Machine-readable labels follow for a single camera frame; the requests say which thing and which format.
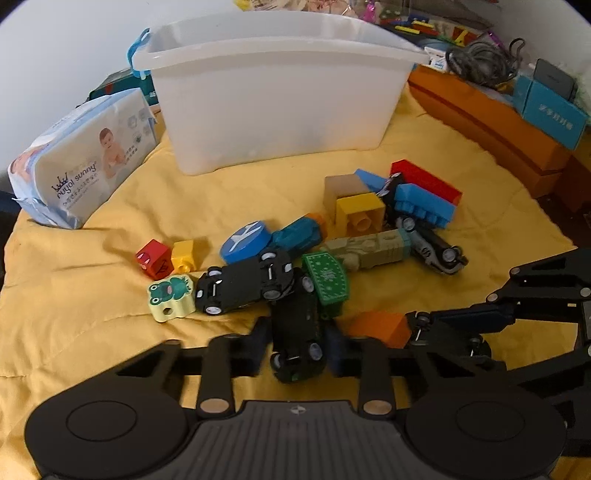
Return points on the dark teal box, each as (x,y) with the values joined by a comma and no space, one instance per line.
(115,85)

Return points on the grey green toy vehicle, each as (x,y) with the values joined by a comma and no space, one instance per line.
(369,249)

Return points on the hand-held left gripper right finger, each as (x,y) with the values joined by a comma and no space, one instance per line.
(339,350)

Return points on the clear plastic storage bin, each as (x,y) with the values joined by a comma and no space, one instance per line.
(272,101)

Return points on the small orange block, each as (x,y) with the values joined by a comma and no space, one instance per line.
(318,220)

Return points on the orange toy block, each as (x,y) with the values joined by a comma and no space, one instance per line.
(381,327)

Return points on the orange wooden cabinet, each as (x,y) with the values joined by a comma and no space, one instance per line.
(485,120)

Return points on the yellow blanket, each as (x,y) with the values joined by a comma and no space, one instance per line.
(115,258)

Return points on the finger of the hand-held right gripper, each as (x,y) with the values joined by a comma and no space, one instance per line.
(466,321)
(549,374)

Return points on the small yellow block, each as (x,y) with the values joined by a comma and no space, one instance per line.
(185,255)

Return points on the small blue block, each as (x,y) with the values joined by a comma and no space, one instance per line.
(373,179)

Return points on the tan cube block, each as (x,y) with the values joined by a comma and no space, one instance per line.
(344,189)

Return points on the colourful wooden toy set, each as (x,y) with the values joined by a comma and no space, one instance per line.
(429,30)

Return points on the light blue cardboard box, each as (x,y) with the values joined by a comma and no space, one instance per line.
(549,113)

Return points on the blue long brick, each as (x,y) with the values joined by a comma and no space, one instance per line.
(422,203)

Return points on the green curved block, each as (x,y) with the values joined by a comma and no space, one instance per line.
(328,279)

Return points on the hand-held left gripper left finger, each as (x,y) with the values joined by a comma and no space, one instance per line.
(257,348)

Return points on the frog print block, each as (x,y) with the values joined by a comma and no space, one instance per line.
(170,297)

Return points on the pink plastic toy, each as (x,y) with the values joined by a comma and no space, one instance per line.
(368,11)

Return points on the large yellow block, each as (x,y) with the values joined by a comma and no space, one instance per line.
(360,214)

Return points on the dark grey box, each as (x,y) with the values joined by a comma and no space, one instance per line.
(554,78)

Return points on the teal toy car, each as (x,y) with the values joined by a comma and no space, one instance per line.
(298,233)

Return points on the blue round disc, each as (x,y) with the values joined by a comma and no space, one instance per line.
(244,240)

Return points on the red cube block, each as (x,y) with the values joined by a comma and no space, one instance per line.
(151,258)

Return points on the baby wipes pack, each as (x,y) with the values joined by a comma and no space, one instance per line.
(83,161)

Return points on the dark green toy car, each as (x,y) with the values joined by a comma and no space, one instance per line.
(295,323)

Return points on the red long brick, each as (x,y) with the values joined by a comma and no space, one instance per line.
(427,177)

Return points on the black silver toy car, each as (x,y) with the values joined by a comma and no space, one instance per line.
(431,251)

